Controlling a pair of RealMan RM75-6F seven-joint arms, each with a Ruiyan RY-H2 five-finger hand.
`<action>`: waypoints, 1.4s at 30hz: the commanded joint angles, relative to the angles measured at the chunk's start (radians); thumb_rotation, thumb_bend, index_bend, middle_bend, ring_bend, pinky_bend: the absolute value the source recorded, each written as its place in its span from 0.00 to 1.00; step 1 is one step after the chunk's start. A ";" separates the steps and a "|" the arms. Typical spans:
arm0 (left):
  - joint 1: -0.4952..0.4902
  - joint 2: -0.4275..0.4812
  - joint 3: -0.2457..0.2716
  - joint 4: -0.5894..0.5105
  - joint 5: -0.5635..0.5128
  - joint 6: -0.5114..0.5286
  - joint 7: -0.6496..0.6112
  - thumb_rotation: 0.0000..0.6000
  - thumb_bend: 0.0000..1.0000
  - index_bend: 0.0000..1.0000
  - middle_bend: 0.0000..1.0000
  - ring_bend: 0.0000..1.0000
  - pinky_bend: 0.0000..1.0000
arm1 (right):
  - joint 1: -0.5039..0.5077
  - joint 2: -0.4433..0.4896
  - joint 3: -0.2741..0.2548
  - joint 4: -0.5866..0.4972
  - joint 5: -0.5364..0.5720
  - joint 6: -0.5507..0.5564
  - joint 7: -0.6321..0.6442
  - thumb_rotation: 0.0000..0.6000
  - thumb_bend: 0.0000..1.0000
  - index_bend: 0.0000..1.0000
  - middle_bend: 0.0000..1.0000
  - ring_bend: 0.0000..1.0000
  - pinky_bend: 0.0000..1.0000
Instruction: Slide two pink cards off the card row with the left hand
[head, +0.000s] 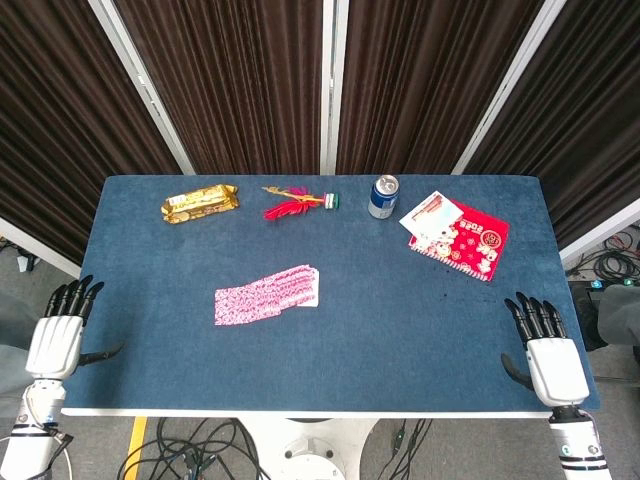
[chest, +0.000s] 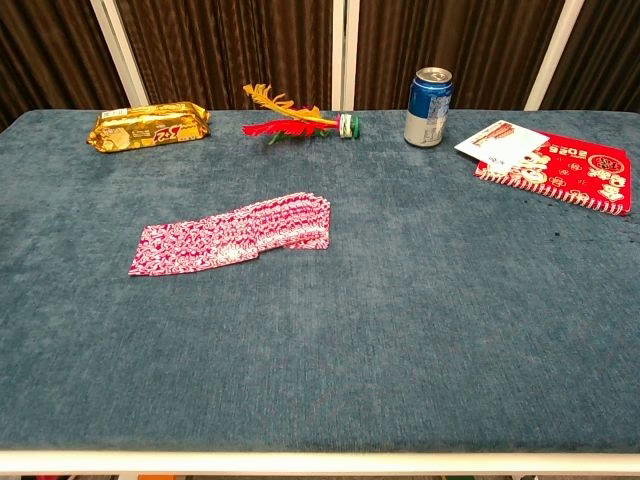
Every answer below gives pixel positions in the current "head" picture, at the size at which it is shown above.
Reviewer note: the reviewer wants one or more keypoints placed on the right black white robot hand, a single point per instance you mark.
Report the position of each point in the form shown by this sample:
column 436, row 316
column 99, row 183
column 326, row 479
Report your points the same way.
column 557, row 370

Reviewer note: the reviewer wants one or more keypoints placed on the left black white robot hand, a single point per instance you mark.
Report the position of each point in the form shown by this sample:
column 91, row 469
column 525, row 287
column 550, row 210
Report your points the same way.
column 54, row 345

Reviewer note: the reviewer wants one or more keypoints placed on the single red patterned playing card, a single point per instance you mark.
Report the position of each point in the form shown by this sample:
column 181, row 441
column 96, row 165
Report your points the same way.
column 231, row 307

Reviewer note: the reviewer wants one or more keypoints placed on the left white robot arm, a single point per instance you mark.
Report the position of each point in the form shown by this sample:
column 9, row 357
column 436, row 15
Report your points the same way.
column 35, row 425

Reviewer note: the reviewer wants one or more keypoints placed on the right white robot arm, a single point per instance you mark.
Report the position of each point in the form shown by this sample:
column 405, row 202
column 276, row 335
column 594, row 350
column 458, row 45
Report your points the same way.
column 580, row 445

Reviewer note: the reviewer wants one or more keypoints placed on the red spiral desk calendar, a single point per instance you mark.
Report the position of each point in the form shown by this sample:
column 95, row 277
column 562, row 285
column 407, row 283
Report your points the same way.
column 472, row 245

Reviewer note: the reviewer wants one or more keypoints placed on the white postcard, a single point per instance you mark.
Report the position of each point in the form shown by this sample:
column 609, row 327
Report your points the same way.
column 431, row 214

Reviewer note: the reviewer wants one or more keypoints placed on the gold foil biscuit pack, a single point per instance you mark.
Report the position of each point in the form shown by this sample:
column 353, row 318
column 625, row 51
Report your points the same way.
column 200, row 202

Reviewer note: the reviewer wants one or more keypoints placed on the dark brown curtain panel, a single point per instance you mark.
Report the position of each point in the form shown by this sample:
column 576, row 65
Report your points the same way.
column 425, row 85
column 240, row 85
column 65, row 125
column 580, row 110

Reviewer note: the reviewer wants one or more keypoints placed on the blue felt table cover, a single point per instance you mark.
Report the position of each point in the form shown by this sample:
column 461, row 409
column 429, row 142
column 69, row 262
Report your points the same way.
column 320, row 350

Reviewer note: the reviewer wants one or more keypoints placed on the blue silver drink can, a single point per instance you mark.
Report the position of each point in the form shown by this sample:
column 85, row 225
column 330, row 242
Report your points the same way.
column 384, row 197

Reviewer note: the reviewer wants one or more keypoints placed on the red yellow feather shuttlecock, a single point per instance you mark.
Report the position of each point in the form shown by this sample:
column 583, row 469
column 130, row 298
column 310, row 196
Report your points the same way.
column 292, row 205

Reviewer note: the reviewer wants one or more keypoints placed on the white partition base rail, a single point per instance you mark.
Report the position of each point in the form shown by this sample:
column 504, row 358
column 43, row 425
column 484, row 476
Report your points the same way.
column 35, row 245
column 600, row 232

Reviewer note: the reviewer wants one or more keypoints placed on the white table pedestal base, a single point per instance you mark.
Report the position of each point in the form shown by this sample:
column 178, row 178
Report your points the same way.
column 310, row 447

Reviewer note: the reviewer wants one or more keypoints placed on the white partition post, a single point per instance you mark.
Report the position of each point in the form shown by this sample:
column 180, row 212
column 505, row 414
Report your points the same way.
column 507, row 85
column 334, row 85
column 142, row 85

